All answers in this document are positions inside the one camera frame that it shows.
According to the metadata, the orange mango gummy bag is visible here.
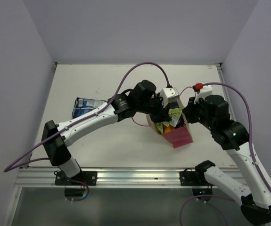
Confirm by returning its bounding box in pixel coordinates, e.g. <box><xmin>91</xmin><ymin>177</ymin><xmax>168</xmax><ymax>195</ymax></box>
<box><xmin>162</xmin><ymin>125</ymin><xmax>175</xmax><ymax>134</ymax></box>

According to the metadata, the purple Fox's candy bag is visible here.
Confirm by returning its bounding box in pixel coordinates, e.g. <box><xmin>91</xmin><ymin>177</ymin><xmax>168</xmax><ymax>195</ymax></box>
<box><xmin>176</xmin><ymin>113</ymin><xmax>187</xmax><ymax>128</ymax></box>

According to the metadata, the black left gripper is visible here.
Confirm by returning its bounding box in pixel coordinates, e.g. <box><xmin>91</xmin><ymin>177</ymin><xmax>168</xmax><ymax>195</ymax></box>
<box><xmin>137</xmin><ymin>92</ymin><xmax>171</xmax><ymax>123</ymax></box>

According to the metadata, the aluminium front mounting rail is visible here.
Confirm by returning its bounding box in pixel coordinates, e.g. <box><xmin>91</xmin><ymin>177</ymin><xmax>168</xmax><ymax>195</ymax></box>
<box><xmin>15</xmin><ymin>167</ymin><xmax>242</xmax><ymax>188</ymax></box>

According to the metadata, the green Himalaya candy packet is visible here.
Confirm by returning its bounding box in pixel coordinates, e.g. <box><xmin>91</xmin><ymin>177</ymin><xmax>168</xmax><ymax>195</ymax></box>
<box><xmin>169</xmin><ymin>107</ymin><xmax>182</xmax><ymax>119</ymax></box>

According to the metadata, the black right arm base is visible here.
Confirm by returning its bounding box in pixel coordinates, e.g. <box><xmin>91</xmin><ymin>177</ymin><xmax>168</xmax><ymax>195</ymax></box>
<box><xmin>179</xmin><ymin>168</ymin><xmax>207</xmax><ymax>186</ymax></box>

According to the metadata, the cream pink paper cake bag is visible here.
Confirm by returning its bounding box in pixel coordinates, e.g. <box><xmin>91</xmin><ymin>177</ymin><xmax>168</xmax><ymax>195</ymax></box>
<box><xmin>131</xmin><ymin>86</ymin><xmax>194</xmax><ymax>149</ymax></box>

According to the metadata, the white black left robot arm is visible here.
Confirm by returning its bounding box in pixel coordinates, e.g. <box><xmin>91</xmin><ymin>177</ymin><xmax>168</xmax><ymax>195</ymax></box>
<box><xmin>41</xmin><ymin>80</ymin><xmax>179</xmax><ymax>185</ymax></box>

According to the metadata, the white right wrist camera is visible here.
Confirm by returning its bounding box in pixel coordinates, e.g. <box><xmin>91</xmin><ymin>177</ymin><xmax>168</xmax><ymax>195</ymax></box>
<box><xmin>193</xmin><ymin>83</ymin><xmax>213</xmax><ymax>104</ymax></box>

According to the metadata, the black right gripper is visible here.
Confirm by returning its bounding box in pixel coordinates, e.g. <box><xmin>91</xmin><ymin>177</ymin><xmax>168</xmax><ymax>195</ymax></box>
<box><xmin>182</xmin><ymin>95</ymin><xmax>215</xmax><ymax>130</ymax></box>

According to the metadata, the large blue chips bag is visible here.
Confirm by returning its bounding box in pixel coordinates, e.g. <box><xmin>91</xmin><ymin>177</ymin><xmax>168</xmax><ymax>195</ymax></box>
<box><xmin>72</xmin><ymin>97</ymin><xmax>105</xmax><ymax>119</ymax></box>

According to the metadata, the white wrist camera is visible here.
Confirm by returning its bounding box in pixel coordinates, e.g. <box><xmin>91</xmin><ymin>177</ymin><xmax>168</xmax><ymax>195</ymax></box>
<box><xmin>193</xmin><ymin>83</ymin><xmax>213</xmax><ymax>104</ymax></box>
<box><xmin>159</xmin><ymin>88</ymin><xmax>179</xmax><ymax>108</ymax></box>

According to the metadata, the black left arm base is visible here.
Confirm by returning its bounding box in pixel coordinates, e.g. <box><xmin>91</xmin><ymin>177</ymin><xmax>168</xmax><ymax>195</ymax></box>
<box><xmin>54</xmin><ymin>170</ymin><xmax>98</xmax><ymax>186</ymax></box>

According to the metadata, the aluminium table edge rail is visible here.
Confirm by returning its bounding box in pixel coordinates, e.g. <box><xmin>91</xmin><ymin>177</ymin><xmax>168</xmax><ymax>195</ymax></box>
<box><xmin>215</xmin><ymin>63</ymin><xmax>236</xmax><ymax>121</ymax></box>

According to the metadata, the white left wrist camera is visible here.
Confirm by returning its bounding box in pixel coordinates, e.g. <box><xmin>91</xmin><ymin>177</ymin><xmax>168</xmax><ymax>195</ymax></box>
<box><xmin>159</xmin><ymin>88</ymin><xmax>179</xmax><ymax>108</ymax></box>

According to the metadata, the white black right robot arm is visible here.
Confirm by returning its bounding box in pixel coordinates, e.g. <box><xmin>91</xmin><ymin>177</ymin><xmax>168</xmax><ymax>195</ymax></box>
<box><xmin>182</xmin><ymin>95</ymin><xmax>271</xmax><ymax>226</ymax></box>

